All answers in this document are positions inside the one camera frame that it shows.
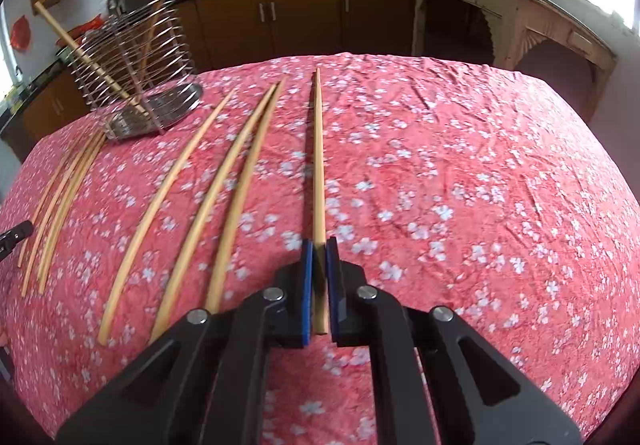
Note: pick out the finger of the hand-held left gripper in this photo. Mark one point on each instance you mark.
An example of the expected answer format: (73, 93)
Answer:
(14, 235)

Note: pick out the red plastic bag hanging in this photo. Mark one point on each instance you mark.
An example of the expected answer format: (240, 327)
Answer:
(21, 32)

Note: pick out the wooden lower kitchen cabinets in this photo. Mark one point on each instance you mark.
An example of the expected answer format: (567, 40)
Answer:
(300, 25)

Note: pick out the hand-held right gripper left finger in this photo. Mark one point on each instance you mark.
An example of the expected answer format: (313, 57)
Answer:
(306, 295)

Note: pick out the beige side table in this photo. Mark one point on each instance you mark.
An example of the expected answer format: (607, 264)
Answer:
(505, 5)

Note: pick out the wooden chopsticks bundle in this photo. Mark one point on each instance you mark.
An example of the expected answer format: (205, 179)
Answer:
(318, 175)

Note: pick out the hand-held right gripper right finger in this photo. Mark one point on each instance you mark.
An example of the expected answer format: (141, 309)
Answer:
(334, 295)

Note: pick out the window above sink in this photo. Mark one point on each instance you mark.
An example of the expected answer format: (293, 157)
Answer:
(5, 60)

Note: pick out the red plastic bag on countertop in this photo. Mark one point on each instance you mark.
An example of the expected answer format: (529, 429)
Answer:
(85, 29)

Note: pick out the red floral tablecloth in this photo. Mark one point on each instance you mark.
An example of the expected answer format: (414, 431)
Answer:
(450, 205)

